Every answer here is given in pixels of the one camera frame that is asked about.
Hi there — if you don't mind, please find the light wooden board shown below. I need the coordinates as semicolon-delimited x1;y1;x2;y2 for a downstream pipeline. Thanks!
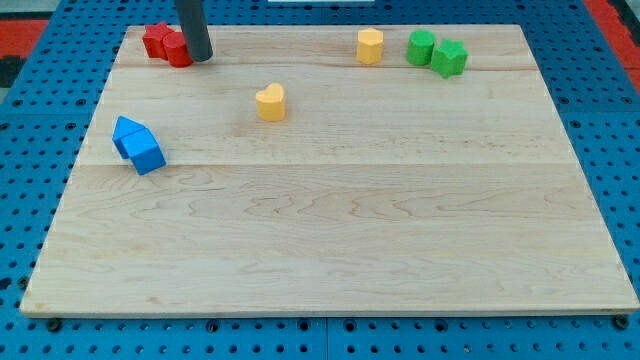
20;25;639;319

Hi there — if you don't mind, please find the red star block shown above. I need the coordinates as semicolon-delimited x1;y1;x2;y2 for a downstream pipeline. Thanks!
142;22;174;60

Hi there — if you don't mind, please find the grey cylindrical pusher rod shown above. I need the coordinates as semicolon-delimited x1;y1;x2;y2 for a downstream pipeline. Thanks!
174;0;213;62

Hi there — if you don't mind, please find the green cylinder block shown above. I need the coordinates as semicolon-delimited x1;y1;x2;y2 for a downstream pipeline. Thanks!
406;29;436;66

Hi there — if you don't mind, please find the blue cube block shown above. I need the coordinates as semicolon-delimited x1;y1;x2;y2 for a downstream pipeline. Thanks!
122;129;166;175

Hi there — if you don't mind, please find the red cylinder block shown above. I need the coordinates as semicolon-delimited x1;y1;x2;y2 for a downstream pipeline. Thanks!
162;32;193;68

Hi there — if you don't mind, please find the yellow hexagon block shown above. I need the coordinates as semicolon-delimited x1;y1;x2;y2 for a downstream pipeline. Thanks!
356;28;384;65

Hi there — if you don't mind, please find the green star block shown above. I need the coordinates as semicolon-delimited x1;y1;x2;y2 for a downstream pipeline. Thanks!
431;39;468;78

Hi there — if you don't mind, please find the yellow heart block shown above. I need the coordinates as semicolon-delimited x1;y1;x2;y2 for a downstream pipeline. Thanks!
255;83;286;122

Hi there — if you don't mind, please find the blue triangle block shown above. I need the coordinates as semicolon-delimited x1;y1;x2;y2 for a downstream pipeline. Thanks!
112;116;146;159

